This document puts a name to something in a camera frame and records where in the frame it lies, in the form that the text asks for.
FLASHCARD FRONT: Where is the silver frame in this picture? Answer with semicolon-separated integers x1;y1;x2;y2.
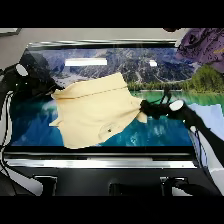
3;152;198;197

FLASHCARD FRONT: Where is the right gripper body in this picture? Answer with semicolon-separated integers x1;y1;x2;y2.
139;99;162;120

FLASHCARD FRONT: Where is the purple patterned garment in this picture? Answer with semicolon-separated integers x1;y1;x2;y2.
174;28;224;74

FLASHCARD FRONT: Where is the black cable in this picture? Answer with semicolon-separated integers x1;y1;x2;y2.
0;91;18;197

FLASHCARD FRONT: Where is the cream yellow shirt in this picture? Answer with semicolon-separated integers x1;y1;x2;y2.
48;72;148;150

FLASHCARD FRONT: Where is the pale blue garment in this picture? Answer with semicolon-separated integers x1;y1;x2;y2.
188;102;224;134

